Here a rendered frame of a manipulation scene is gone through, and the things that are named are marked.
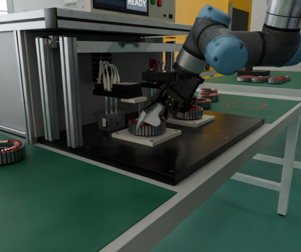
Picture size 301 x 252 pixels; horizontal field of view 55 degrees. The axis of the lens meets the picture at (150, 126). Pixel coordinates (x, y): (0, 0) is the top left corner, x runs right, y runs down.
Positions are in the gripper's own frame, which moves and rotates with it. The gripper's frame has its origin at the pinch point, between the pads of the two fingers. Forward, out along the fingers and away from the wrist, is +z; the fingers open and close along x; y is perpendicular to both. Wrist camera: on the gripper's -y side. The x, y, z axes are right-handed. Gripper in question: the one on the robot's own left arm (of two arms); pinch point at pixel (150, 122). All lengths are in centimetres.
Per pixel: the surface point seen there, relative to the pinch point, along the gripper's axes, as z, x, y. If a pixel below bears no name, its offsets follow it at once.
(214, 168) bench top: -6.1, -6.3, 23.6
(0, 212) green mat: 4.5, -46.3, 4.9
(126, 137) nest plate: 4.4, -7.4, -1.0
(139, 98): -4.2, -0.5, -6.5
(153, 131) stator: -0.5, -3.0, 3.5
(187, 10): 24, 347, -200
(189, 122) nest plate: 1.0, 18.0, 4.2
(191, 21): 35, 347, -186
